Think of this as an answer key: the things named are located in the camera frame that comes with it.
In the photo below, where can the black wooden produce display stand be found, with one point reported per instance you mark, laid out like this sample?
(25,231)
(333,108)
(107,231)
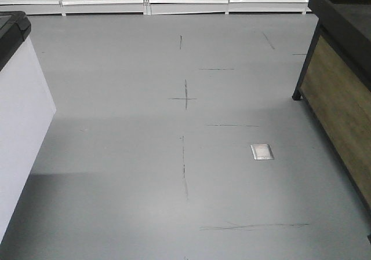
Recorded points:
(335,83)

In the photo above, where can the white supermarket shelving unit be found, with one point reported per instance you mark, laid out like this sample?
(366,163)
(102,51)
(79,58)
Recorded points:
(155,7)

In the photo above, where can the silver floor socket plate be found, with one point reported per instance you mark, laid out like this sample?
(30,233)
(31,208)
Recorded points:
(262,152)

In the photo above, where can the white chest freezer black lid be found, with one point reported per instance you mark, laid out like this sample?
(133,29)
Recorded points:
(27,109)

